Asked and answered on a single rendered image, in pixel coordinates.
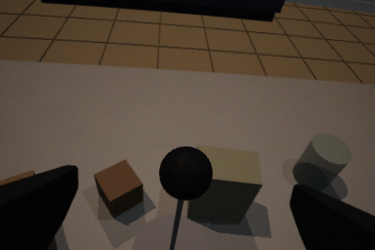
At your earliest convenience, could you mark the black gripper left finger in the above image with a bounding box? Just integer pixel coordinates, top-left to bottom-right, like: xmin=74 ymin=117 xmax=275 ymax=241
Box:
xmin=0 ymin=164 xmax=78 ymax=250

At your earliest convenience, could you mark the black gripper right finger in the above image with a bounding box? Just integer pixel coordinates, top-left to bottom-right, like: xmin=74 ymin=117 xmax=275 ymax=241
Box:
xmin=290 ymin=184 xmax=375 ymax=250

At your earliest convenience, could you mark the black round knob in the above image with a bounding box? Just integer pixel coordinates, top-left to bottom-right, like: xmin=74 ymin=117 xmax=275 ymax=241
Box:
xmin=132 ymin=146 xmax=213 ymax=250

